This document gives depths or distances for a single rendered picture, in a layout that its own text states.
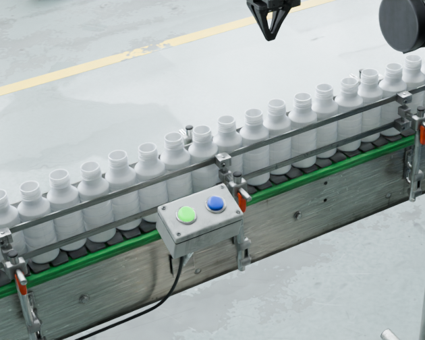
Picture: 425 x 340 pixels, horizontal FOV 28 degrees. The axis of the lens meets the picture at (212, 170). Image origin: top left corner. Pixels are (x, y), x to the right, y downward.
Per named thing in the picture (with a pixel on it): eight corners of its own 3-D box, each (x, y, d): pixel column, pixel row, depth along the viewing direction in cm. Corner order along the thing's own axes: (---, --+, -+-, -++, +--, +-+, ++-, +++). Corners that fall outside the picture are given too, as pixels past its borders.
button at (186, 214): (189, 208, 155) (190, 203, 154) (197, 220, 154) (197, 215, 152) (175, 212, 154) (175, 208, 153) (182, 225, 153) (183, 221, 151)
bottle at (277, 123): (268, 159, 187) (266, 94, 177) (294, 162, 185) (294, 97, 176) (260, 174, 182) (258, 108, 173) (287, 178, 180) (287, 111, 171)
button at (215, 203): (218, 197, 157) (219, 192, 156) (226, 209, 156) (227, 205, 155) (204, 202, 156) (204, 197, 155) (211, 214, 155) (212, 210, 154)
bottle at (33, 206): (65, 257, 163) (50, 187, 153) (36, 270, 160) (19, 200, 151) (52, 241, 167) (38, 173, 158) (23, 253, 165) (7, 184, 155)
